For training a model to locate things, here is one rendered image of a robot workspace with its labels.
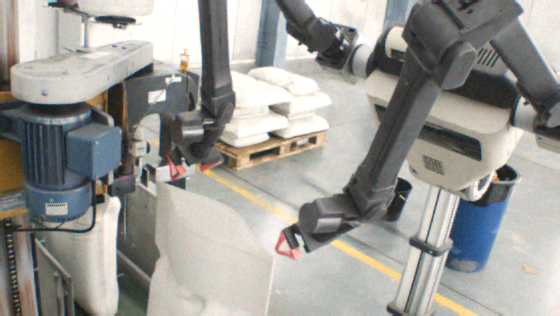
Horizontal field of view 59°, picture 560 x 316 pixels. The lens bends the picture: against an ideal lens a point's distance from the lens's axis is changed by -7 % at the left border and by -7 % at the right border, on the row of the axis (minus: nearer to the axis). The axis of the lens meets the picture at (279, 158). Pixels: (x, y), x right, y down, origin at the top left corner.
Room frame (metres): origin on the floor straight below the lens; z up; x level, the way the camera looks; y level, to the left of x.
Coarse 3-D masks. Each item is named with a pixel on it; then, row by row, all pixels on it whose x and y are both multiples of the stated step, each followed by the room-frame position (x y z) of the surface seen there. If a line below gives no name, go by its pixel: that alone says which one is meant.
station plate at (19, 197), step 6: (18, 192) 1.05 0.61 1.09; (0, 198) 1.02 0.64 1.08; (6, 198) 1.03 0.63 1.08; (12, 198) 1.04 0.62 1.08; (18, 198) 1.05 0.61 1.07; (24, 198) 1.06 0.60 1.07; (0, 204) 1.02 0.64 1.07; (6, 204) 1.03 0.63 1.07; (12, 204) 1.04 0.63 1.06; (18, 204) 1.05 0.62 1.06; (24, 204) 1.06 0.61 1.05; (6, 210) 1.03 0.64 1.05
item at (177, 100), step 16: (160, 64) 1.51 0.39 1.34; (128, 80) 1.29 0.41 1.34; (144, 80) 1.32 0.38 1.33; (160, 80) 1.36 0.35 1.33; (192, 80) 1.45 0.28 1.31; (128, 96) 1.29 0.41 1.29; (144, 96) 1.32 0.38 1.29; (176, 96) 1.41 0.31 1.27; (128, 112) 1.29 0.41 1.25; (160, 112) 1.37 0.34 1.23; (176, 112) 1.41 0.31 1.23; (160, 128) 1.45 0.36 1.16; (160, 144) 1.44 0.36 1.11; (176, 144) 1.41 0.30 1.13; (128, 160) 1.29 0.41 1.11
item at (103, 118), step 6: (84, 102) 1.12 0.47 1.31; (96, 108) 1.09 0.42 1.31; (96, 114) 1.07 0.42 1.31; (102, 114) 1.05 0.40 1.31; (96, 120) 1.07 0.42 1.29; (102, 120) 1.05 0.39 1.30; (108, 120) 1.03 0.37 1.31; (108, 174) 1.03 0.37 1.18; (102, 180) 1.05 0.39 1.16; (108, 180) 1.03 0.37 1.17
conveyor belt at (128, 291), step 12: (120, 276) 1.75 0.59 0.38; (120, 288) 1.67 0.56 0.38; (132, 288) 1.68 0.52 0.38; (120, 300) 1.59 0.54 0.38; (132, 300) 1.61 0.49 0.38; (144, 300) 1.62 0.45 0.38; (84, 312) 1.49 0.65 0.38; (120, 312) 1.52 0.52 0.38; (132, 312) 1.54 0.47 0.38; (144, 312) 1.55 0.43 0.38
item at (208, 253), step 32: (160, 192) 1.31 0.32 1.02; (192, 192) 1.27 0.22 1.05; (160, 224) 1.30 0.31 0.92; (192, 224) 1.27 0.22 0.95; (224, 224) 1.22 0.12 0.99; (160, 256) 1.27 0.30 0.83; (192, 256) 1.09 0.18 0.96; (224, 256) 1.06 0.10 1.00; (256, 256) 1.03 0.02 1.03; (160, 288) 1.18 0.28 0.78; (192, 288) 1.09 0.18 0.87; (224, 288) 1.06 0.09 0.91; (256, 288) 1.02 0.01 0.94
